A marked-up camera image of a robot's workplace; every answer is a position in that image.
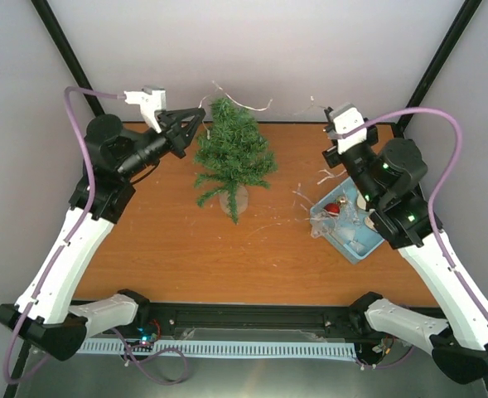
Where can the clear battery box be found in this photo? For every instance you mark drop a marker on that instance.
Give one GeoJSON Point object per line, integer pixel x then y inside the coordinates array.
{"type": "Point", "coordinates": [322, 223]}

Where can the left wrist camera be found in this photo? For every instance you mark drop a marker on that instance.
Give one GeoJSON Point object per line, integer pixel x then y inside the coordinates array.
{"type": "Point", "coordinates": [151, 101]}

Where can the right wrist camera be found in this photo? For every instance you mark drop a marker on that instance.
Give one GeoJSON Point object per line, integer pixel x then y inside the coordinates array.
{"type": "Point", "coordinates": [344, 119]}

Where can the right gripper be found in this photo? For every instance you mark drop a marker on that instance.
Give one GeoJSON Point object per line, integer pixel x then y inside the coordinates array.
{"type": "Point", "coordinates": [327, 152]}

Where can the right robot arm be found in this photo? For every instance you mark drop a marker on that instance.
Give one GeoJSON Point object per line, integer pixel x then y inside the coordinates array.
{"type": "Point", "coordinates": [458, 342]}

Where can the frame post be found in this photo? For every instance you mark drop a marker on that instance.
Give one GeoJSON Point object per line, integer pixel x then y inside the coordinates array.
{"type": "Point", "coordinates": [453, 35]}
{"type": "Point", "coordinates": [57, 35]}

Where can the small circuit board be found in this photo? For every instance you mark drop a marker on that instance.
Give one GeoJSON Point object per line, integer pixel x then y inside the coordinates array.
{"type": "Point", "coordinates": [145, 341]}

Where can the light blue cable duct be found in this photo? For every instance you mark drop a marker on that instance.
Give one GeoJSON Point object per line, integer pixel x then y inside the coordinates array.
{"type": "Point", "coordinates": [337, 351]}

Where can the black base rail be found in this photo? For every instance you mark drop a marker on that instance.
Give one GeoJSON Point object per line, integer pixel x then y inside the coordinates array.
{"type": "Point", "coordinates": [324, 321]}

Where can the right back frame post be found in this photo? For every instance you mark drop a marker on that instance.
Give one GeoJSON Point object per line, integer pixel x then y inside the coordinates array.
{"type": "Point", "coordinates": [453, 35]}

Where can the left back frame post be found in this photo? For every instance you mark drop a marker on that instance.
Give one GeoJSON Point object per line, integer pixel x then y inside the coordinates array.
{"type": "Point", "coordinates": [57, 35]}

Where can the red bauble ornament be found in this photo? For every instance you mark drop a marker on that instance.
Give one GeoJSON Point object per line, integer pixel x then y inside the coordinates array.
{"type": "Point", "coordinates": [332, 209]}

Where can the light blue plastic basket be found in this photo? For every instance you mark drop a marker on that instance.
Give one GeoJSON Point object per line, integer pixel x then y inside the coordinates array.
{"type": "Point", "coordinates": [351, 236]}

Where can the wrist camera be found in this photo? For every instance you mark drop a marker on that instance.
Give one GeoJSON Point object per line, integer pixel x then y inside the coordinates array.
{"type": "Point", "coordinates": [344, 119]}
{"type": "Point", "coordinates": [151, 101]}

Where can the small green christmas tree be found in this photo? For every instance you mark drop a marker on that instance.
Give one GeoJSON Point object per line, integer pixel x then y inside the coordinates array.
{"type": "Point", "coordinates": [234, 155]}

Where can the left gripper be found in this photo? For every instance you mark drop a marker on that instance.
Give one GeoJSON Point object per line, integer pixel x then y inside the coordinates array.
{"type": "Point", "coordinates": [181, 138]}

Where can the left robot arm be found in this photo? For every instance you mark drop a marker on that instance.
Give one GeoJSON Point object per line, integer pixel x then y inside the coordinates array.
{"type": "Point", "coordinates": [44, 315]}

